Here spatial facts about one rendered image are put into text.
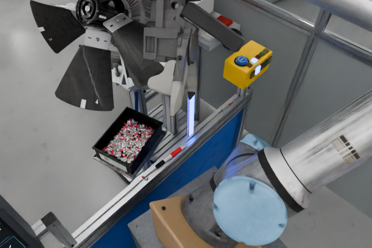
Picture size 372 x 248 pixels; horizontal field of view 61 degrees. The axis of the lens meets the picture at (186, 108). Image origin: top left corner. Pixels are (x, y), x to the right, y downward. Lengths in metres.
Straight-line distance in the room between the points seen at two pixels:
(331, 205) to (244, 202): 1.68
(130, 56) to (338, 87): 0.98
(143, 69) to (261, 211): 0.63
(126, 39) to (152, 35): 0.55
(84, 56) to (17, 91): 1.66
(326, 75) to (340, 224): 0.93
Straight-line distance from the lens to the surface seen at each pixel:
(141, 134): 1.22
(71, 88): 1.24
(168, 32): 0.53
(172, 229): 0.67
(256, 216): 0.52
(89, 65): 1.21
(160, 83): 0.51
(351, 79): 1.56
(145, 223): 0.90
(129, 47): 1.06
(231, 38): 0.53
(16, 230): 0.76
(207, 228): 0.70
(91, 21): 1.15
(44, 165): 2.30
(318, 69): 1.61
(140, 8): 1.24
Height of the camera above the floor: 1.84
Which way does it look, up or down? 51 degrees down
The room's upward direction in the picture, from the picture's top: straight up
